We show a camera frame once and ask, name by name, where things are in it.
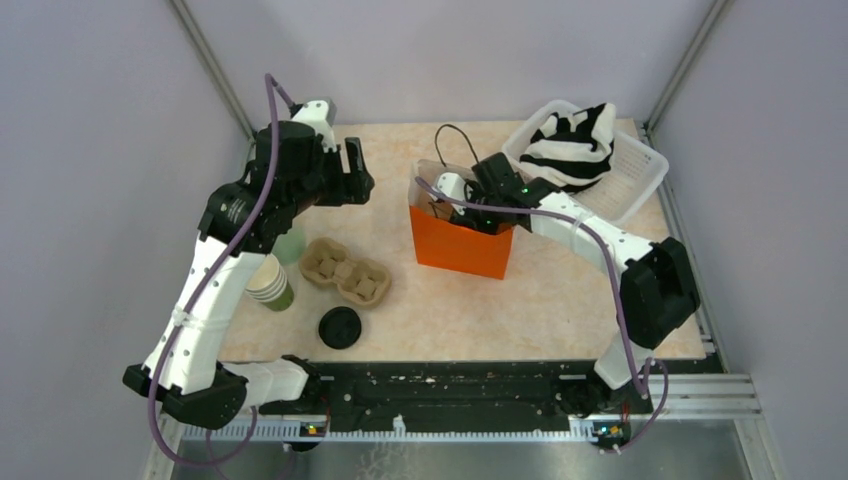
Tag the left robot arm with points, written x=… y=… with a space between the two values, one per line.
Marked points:
x=184 y=372

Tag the stack of black cup lids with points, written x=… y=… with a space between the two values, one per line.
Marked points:
x=340 y=328

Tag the stack of green paper cups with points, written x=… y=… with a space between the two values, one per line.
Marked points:
x=270 y=286

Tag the white cable duct strip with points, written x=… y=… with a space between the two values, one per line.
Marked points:
x=310 y=430

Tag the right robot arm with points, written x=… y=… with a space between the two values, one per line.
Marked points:
x=653 y=285

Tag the orange paper bag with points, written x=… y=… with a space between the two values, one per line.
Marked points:
x=437 y=242

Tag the white plastic basket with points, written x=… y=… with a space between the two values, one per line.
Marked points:
x=636 y=169

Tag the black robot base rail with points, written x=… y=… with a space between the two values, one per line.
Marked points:
x=458 y=397

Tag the green cup with white stirrers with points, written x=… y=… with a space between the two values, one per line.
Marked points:
x=289 y=247

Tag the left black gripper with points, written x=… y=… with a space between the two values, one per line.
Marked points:
x=353 y=187

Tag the black and white striped cloth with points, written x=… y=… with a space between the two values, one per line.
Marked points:
x=572 y=151

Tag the brown cardboard cup carrier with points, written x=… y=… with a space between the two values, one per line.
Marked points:
x=327 y=263

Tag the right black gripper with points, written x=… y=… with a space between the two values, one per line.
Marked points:
x=466 y=220

